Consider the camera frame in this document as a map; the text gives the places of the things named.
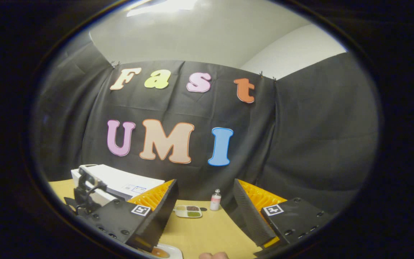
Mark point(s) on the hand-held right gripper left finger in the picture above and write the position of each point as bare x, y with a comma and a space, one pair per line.
162, 219

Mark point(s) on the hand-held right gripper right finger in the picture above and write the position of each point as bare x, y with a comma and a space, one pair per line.
252, 216

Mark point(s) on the white microwave oven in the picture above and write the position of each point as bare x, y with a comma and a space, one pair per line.
120, 181

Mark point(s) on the white three-compartment condiment dish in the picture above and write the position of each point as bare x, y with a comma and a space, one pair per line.
187, 214

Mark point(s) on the white oblong plate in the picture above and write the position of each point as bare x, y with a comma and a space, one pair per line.
175, 251

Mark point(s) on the small clear bottle pink label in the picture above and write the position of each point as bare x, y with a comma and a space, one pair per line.
215, 201

